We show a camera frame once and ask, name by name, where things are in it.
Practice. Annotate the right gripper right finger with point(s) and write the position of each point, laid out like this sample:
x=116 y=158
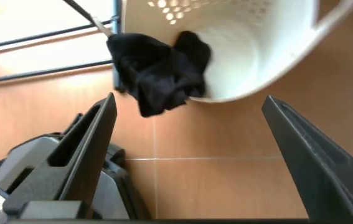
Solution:
x=325 y=183

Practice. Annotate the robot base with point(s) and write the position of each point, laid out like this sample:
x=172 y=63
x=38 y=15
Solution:
x=20 y=158

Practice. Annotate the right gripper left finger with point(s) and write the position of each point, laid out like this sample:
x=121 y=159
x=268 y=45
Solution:
x=39 y=193

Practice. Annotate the white laundry basket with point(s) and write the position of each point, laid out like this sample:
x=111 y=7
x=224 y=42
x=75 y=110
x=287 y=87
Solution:
x=257 y=56

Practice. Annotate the black clothes rack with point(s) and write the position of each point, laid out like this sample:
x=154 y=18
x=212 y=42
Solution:
x=39 y=72

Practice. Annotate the black garment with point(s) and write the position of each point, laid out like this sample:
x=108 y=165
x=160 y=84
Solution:
x=160 y=74

